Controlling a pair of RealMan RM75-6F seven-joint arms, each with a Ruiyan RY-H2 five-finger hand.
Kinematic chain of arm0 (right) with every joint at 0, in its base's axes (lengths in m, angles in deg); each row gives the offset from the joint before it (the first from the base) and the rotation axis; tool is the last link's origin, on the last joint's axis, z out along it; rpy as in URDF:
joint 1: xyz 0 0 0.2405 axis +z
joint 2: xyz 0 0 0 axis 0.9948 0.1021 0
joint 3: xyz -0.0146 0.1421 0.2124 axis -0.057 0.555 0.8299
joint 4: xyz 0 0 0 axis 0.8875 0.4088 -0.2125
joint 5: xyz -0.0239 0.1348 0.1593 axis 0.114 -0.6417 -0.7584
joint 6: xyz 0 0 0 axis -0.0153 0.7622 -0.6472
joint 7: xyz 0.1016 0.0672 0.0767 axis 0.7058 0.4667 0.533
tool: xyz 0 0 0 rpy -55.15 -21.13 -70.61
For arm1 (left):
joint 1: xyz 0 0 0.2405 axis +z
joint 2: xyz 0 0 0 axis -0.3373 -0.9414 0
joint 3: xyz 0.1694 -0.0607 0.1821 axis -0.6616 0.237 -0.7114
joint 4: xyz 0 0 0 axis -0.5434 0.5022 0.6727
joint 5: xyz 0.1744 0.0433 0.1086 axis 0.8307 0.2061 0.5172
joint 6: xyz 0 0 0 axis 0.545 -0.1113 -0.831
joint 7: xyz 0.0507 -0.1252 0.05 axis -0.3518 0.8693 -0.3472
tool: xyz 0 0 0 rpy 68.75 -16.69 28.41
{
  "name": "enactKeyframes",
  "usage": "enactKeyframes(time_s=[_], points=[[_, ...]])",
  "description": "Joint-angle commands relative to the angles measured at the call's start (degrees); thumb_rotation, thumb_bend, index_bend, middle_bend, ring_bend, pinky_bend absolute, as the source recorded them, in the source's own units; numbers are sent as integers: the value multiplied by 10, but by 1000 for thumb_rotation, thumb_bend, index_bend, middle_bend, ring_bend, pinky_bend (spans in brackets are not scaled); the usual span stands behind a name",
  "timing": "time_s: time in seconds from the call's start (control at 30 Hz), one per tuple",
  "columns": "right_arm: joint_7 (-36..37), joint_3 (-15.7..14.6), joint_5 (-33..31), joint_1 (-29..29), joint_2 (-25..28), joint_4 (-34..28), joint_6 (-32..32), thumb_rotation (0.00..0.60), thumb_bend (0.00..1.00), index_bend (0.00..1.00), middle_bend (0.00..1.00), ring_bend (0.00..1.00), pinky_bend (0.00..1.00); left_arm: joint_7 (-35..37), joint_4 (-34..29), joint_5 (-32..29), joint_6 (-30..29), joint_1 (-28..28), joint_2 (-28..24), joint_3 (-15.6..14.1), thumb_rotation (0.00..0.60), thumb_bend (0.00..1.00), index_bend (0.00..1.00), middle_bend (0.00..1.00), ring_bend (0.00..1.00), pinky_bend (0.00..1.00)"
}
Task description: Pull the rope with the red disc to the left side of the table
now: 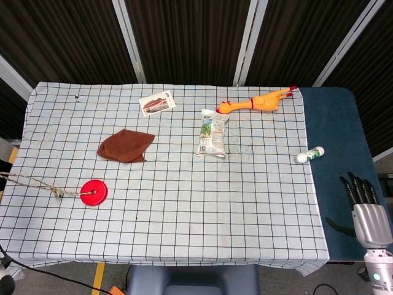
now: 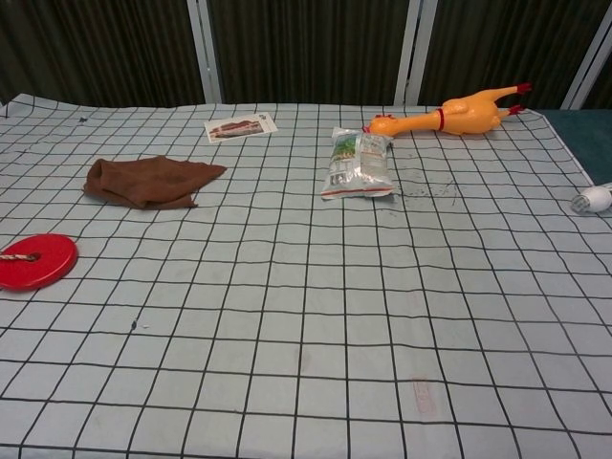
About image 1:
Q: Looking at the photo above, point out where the yellow rubber chicken toy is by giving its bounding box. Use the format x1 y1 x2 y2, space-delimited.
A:
215 85 298 114

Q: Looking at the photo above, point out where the dark teal table mat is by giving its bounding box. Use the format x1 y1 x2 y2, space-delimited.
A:
298 86 388 262

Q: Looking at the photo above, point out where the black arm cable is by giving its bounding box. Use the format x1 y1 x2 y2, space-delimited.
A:
0 244 110 295

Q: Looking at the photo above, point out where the white checkered tablecloth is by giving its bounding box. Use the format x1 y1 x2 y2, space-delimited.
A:
0 81 330 279

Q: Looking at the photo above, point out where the small white green bottle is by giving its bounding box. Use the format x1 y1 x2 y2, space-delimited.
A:
294 146 325 164

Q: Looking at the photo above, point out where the red plastic disc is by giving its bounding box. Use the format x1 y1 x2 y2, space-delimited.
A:
80 179 109 207

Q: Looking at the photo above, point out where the beige braided rope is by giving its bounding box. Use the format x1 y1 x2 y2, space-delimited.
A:
0 171 96 200

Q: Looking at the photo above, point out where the brown folded cloth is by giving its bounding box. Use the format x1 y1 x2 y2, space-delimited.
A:
97 128 156 164

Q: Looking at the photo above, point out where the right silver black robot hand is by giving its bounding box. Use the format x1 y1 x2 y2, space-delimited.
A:
325 171 393 248

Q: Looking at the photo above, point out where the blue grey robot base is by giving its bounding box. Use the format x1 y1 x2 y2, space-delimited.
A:
127 264 261 295

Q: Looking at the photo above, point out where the postcard with red building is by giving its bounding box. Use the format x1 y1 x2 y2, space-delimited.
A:
139 90 176 117

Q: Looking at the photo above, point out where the snack bag green white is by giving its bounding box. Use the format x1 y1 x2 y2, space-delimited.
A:
196 108 230 159

